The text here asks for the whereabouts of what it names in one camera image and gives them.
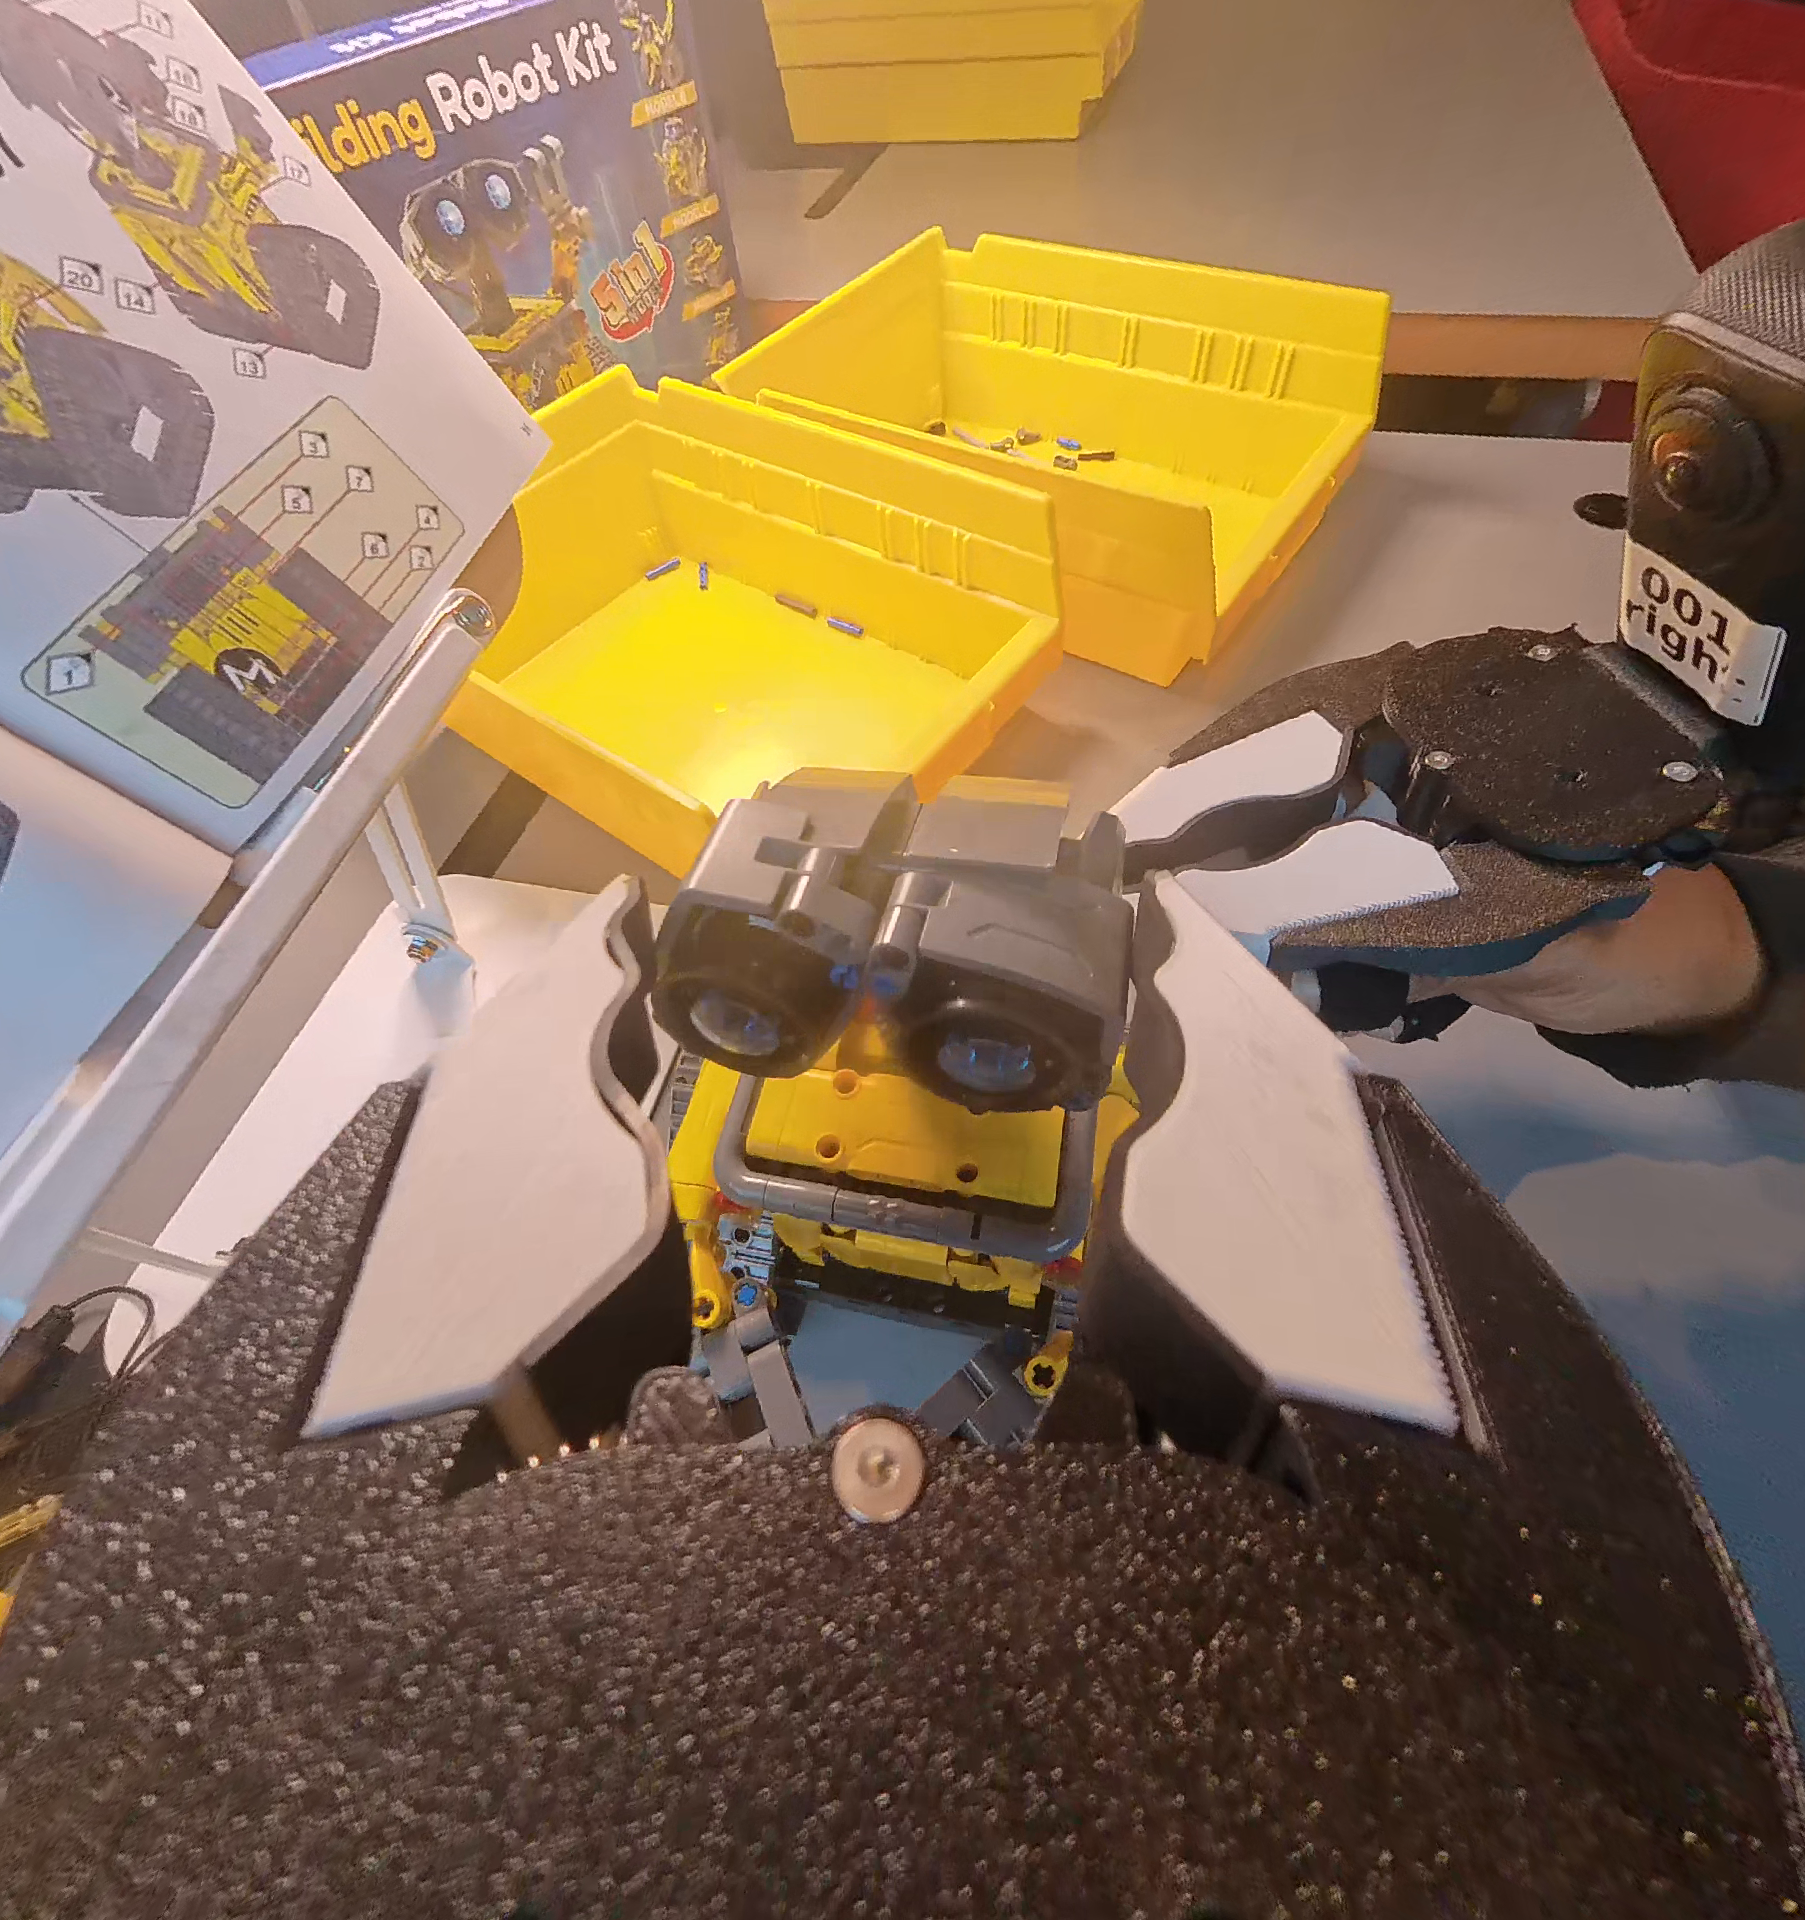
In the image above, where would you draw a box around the person's right hand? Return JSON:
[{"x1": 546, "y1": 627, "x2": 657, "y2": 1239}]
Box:
[{"x1": 1457, "y1": 867, "x2": 1773, "y2": 1044}]

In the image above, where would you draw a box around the black cable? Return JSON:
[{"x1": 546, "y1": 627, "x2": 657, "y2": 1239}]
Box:
[{"x1": 0, "y1": 1286, "x2": 159, "y2": 1472}]

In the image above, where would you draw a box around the yellow grey brick robot model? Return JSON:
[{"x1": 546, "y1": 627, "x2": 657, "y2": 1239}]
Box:
[{"x1": 647, "y1": 766, "x2": 1144, "y2": 1463}]

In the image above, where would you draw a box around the instruction booklet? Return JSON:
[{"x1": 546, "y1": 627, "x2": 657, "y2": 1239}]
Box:
[{"x1": 0, "y1": 0, "x2": 549, "y2": 1202}]

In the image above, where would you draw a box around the grey desk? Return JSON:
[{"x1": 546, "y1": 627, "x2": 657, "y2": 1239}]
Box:
[{"x1": 0, "y1": 437, "x2": 1805, "y2": 1920}]

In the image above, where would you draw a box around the white book stand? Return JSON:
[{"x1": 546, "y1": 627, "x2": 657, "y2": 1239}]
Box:
[{"x1": 0, "y1": 586, "x2": 709, "y2": 1411}]

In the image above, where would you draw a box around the colourful toy set box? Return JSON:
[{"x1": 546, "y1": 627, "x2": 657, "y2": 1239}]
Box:
[{"x1": 243, "y1": 0, "x2": 748, "y2": 413}]

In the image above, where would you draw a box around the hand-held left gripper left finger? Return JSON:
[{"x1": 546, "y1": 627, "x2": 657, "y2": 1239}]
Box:
[{"x1": 302, "y1": 878, "x2": 692, "y2": 1443}]

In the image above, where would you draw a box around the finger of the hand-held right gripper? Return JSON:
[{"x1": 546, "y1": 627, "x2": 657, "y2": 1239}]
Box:
[
  {"x1": 1106, "y1": 711, "x2": 1358, "y2": 878},
  {"x1": 1156, "y1": 819, "x2": 1463, "y2": 969}
]

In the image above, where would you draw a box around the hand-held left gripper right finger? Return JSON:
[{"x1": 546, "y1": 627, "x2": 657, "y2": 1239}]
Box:
[{"x1": 1097, "y1": 878, "x2": 1469, "y2": 1447}]

